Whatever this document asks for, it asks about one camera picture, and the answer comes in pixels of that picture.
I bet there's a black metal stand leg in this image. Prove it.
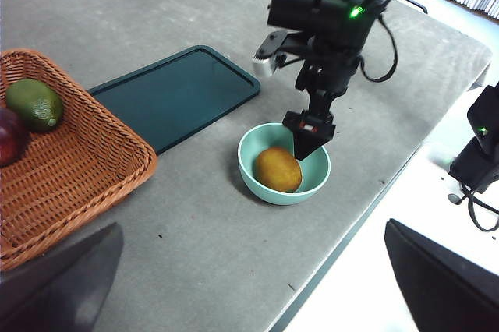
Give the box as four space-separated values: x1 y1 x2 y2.
398 0 429 15

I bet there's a brown wicker basket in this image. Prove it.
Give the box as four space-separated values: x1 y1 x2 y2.
0 48 159 273

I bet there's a dark green rectangular tray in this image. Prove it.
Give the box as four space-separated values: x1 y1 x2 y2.
87 44 261 155

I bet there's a black floor cable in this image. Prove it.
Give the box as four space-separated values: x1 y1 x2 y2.
448 183 499 232

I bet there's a dark purple plum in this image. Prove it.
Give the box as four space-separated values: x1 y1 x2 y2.
0 107 31 168

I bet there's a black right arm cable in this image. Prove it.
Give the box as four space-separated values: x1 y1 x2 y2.
358 0 399 83

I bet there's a green lime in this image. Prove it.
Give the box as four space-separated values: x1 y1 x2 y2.
5 78 65 133

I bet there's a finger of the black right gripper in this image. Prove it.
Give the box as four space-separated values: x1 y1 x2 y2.
291 128 329 161

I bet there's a teal ribbed bowl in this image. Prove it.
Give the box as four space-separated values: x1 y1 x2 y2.
237 122 331 207

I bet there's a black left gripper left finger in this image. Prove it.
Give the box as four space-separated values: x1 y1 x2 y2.
0 221 125 332

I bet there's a brown kiwi fruit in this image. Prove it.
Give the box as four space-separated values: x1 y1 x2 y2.
253 147 303 193

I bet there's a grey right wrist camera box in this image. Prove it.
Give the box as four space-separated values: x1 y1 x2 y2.
252 50 282 78

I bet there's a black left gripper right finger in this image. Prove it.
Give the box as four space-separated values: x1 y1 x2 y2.
384 217 499 332

